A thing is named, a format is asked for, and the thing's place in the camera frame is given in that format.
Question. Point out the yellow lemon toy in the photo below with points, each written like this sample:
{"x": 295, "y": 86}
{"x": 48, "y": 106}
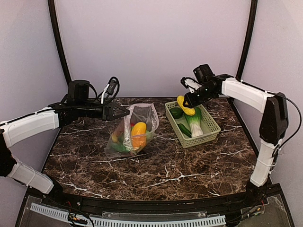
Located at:
{"x": 115, "y": 138}

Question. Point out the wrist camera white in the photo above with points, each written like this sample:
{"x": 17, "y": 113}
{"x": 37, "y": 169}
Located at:
{"x": 190, "y": 84}
{"x": 110, "y": 91}

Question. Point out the left black frame post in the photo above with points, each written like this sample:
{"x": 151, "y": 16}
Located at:
{"x": 58, "y": 40}

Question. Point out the black front rail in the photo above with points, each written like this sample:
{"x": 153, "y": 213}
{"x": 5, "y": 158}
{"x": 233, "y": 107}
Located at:
{"x": 229, "y": 205}

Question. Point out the bok choy toy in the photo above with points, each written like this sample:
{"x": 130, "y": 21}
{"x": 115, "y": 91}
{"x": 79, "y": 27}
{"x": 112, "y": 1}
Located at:
{"x": 194, "y": 123}

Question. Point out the pale green plastic basket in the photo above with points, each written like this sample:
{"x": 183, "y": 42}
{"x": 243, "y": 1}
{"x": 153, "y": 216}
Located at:
{"x": 208, "y": 125}

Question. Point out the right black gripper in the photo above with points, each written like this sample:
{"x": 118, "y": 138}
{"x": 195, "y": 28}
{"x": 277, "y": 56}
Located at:
{"x": 192, "y": 98}

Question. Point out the black frame post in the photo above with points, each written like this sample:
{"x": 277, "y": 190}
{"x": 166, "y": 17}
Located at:
{"x": 247, "y": 40}
{"x": 58, "y": 40}

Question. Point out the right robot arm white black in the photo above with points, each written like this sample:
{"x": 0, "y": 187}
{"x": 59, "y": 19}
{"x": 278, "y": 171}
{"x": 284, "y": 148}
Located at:
{"x": 273, "y": 119}

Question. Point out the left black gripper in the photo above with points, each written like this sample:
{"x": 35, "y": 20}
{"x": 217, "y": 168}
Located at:
{"x": 107, "y": 112}

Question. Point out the white slotted cable duct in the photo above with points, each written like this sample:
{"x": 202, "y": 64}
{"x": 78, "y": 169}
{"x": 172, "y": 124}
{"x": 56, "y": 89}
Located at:
{"x": 114, "y": 219}

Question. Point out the right black frame post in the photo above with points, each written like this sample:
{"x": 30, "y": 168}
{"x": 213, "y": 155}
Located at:
{"x": 247, "y": 40}

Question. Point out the clear zip top bag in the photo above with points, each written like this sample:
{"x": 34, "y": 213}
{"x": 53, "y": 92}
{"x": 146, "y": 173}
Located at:
{"x": 140, "y": 112}

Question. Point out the light green bitter gourd toy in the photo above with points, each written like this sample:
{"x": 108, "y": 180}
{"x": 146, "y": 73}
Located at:
{"x": 149, "y": 135}

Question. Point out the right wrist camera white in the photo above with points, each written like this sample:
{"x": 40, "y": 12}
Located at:
{"x": 190, "y": 84}

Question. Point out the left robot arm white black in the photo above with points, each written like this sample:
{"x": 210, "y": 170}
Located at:
{"x": 75, "y": 104}

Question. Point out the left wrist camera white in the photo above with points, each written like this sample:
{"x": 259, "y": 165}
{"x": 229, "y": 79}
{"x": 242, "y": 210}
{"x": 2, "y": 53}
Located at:
{"x": 110, "y": 91}

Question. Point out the yellow corn toy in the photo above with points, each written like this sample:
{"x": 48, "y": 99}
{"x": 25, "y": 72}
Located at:
{"x": 186, "y": 110}

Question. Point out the dark green small cucumber toy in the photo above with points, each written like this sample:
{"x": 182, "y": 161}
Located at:
{"x": 184, "y": 130}

